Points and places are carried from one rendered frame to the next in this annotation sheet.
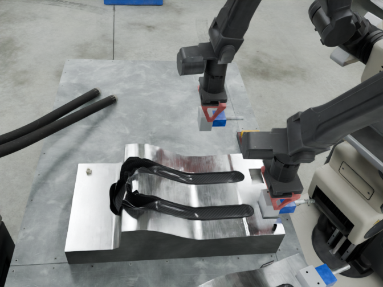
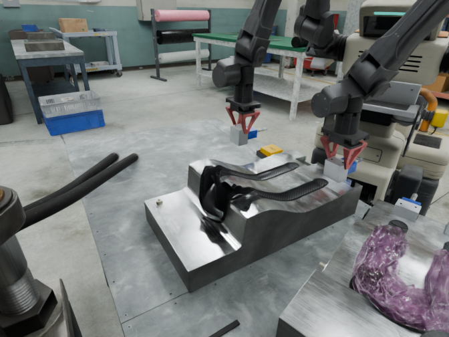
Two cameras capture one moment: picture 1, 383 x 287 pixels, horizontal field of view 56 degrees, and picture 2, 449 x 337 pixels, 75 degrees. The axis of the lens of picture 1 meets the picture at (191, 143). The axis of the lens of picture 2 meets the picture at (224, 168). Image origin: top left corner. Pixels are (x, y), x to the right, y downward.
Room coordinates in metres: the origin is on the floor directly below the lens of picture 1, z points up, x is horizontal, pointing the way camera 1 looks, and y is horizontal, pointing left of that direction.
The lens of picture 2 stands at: (0.00, 0.33, 1.29)
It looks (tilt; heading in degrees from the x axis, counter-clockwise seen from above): 29 degrees down; 338
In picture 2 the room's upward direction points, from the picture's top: 1 degrees clockwise
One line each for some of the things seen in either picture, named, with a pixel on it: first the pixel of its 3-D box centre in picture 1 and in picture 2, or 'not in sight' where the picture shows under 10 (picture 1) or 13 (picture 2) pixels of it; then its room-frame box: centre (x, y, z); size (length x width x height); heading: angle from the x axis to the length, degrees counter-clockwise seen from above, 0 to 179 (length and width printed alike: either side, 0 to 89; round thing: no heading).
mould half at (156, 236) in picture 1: (174, 197); (254, 195); (0.55, 0.03, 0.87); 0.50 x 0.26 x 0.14; 101
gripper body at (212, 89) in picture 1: (214, 81); (243, 94); (0.80, -0.04, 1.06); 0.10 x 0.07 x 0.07; 11
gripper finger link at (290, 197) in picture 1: (279, 192); (345, 151); (0.52, -0.21, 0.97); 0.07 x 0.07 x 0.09; 10
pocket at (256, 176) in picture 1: (257, 180); (305, 166); (0.64, -0.19, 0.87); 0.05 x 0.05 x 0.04; 11
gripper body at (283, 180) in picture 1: (284, 167); (346, 123); (0.54, -0.21, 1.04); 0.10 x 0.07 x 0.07; 11
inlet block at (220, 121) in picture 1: (221, 118); (250, 132); (0.80, -0.08, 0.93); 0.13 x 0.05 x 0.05; 101
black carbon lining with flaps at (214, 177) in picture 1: (181, 188); (264, 179); (0.54, 0.01, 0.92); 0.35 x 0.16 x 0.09; 101
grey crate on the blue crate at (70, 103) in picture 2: not in sight; (70, 103); (3.76, 0.80, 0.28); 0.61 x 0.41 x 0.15; 103
